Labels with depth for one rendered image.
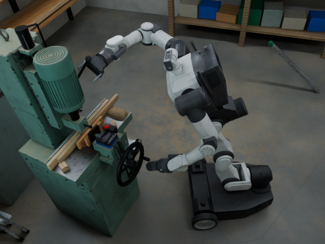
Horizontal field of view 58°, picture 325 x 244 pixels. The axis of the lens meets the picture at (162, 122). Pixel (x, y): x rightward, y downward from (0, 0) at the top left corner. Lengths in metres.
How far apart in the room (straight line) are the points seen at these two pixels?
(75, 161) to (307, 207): 1.87
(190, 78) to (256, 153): 1.62
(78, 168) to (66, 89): 0.48
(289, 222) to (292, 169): 0.53
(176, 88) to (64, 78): 0.55
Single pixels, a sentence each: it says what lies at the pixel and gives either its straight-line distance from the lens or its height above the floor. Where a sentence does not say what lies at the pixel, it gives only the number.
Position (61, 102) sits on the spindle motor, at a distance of 1.60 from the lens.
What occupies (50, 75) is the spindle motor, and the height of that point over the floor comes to 1.45.
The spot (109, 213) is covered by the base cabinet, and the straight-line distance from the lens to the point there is 2.25.
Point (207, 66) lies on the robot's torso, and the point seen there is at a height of 1.40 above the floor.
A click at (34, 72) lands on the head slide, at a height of 1.42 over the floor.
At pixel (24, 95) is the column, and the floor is 1.27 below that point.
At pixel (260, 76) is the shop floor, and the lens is 3.79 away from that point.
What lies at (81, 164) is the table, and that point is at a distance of 1.77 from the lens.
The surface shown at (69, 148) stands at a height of 0.93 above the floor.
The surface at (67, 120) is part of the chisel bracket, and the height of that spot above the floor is 1.07.
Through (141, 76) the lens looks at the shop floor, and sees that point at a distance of 3.76.
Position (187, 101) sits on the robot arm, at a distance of 1.36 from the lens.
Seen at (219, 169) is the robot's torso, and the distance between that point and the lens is 2.08.
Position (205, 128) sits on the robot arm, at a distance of 1.44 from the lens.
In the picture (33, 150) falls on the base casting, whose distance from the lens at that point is 2.10.
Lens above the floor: 2.26
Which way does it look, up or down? 46 degrees down
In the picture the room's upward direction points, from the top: 5 degrees counter-clockwise
